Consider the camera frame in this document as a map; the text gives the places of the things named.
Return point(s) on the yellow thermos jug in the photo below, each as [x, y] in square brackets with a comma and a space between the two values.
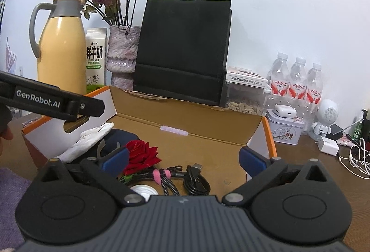
[60, 52]

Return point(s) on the white robot figure speaker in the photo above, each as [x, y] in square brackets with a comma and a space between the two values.
[326, 113]

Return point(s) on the white printed tin box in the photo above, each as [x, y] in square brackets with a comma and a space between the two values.
[284, 129]

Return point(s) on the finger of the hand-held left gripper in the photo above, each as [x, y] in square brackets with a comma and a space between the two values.
[92, 107]

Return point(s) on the white cloth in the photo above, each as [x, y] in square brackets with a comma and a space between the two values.
[83, 139]

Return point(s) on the purple flower wall decal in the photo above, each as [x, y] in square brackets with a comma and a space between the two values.
[11, 58]

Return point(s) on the small green bottle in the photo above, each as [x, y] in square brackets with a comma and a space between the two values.
[360, 127]

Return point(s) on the clear water bottle red label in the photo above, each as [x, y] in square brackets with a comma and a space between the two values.
[297, 87]
[314, 93]
[279, 81]

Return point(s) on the white green milk carton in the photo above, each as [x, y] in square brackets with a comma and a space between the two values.
[96, 61]

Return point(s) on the white charger cube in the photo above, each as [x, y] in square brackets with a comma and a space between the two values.
[328, 146]

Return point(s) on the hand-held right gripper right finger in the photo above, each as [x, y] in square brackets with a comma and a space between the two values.
[251, 163]

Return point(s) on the clear seed container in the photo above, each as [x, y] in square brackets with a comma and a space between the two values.
[245, 101]

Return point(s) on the white round puck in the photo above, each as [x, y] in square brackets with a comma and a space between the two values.
[143, 192]

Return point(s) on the white earbuds case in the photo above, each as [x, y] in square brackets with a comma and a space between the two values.
[285, 110]

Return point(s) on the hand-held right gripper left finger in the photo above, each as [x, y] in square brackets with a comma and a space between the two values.
[116, 160]

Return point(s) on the orange cardboard box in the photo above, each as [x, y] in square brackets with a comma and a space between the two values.
[202, 124]

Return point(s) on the black paper bag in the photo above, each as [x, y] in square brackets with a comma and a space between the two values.
[182, 46]

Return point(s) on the black power adapter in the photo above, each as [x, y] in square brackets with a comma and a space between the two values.
[337, 131]

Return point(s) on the person's left hand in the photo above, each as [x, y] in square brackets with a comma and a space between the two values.
[3, 137]

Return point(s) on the white flat box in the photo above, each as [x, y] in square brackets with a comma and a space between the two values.
[245, 75]

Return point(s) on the red artificial rose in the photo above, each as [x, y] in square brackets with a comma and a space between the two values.
[140, 153]

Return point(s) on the purple fuzzy vase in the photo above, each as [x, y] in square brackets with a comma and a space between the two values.
[123, 52]

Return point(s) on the dark blue fabric case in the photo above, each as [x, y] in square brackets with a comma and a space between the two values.
[121, 137]

